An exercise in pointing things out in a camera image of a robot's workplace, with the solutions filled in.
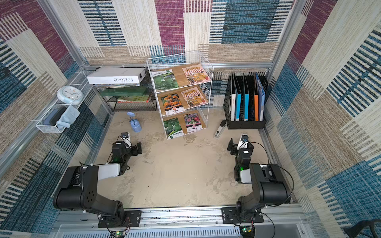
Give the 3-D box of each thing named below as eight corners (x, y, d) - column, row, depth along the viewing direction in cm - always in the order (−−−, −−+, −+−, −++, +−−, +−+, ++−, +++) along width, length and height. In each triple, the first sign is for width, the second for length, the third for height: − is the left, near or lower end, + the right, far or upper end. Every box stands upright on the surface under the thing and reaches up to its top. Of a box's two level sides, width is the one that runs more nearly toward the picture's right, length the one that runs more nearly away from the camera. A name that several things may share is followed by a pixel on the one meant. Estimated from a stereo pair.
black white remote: (214, 137, 106) (214, 133, 102) (222, 122, 114) (222, 119, 111) (218, 138, 105) (219, 135, 101) (226, 124, 113) (227, 120, 110)
